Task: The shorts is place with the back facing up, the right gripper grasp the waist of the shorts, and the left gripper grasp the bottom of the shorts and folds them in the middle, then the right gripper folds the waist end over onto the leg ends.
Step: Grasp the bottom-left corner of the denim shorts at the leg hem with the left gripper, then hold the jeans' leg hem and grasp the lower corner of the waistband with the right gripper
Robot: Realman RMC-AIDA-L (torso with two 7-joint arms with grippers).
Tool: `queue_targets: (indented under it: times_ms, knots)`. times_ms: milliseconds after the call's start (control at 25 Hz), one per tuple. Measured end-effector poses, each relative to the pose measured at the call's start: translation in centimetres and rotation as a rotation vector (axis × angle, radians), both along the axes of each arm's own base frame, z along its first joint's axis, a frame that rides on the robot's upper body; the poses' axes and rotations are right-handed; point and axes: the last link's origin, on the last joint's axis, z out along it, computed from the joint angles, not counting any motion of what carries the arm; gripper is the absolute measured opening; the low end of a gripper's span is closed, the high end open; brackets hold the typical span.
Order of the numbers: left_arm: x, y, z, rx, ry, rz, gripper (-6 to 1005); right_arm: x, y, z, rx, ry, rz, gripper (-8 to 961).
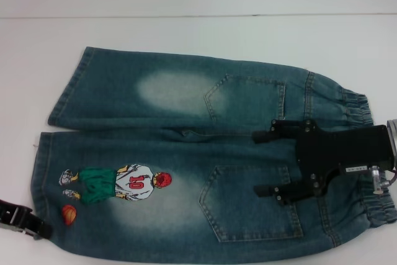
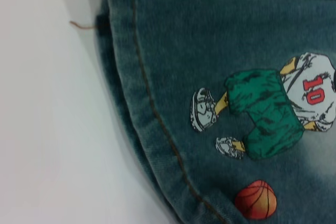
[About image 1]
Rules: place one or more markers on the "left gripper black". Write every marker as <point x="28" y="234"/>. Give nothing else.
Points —
<point x="12" y="215"/>

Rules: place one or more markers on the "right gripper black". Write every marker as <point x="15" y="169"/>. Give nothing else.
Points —
<point x="347" y="150"/>

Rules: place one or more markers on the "blue denim shorts with print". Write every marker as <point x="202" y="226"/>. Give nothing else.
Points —
<point x="155" y="122"/>

